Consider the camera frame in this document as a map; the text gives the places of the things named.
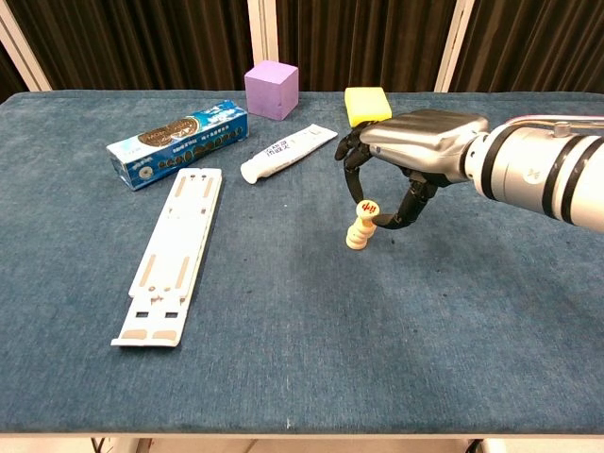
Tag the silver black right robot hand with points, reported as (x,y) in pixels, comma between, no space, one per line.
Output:
(424,141)

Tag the cream round chess piece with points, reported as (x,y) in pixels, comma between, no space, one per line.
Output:
(367,207)
(357,237)
(355,245)
(361,229)

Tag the white squeeze tube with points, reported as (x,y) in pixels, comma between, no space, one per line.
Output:
(288,152)

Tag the white table frame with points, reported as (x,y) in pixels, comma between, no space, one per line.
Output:
(302,443)

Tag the white slanted frame post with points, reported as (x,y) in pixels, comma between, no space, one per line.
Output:
(452,52)
(23,52)

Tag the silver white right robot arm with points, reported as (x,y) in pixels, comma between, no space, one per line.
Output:
(528,170)

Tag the blue table cloth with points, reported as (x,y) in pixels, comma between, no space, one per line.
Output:
(283,358)

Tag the white upright frame post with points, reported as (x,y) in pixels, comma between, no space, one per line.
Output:
(271,33)
(256,33)

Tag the white folding plastic stand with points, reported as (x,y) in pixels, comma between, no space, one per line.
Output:
(170,255)

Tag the purple foam cube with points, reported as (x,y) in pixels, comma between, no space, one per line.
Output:
(269,92)

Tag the blue cookie box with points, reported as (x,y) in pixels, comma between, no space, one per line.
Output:
(174,144)

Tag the yellow green sponge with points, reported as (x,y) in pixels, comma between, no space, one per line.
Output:
(365,104)

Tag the dark pleated curtain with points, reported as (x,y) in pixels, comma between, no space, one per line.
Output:
(141,42)

